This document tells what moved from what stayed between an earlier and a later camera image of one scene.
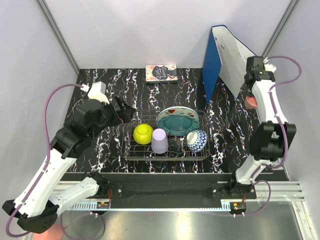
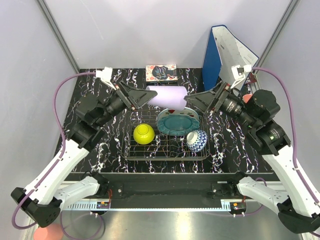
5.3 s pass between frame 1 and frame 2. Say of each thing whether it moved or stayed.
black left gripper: moved
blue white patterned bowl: stayed
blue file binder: stayed
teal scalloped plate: stayed
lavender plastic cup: moved
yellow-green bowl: stayed
